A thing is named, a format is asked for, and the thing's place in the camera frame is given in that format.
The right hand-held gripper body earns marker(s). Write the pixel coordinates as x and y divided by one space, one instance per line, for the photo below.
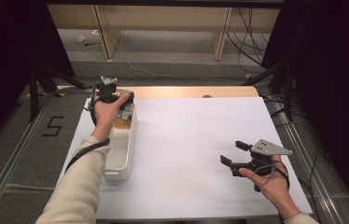
269 148

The black metal stand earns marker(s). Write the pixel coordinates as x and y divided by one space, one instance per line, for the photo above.
33 93
288 93

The person's left hand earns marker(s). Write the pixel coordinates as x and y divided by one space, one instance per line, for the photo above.
107 116

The beige printed phone case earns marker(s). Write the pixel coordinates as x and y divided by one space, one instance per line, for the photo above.
126 115

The person's right hand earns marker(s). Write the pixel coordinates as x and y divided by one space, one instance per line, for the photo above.
275 189

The metal floor rail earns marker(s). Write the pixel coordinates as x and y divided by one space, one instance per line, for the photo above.
306 161
7 168

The white plastic storage box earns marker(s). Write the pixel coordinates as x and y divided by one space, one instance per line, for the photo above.
121 155

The white table cover sheet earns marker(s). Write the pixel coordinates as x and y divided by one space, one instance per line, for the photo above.
194 155

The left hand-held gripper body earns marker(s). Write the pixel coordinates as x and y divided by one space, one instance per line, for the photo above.
107 90

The black curtain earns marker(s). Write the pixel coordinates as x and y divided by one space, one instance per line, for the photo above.
7 62
334 77

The white paper scrap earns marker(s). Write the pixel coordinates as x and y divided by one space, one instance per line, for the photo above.
80 39

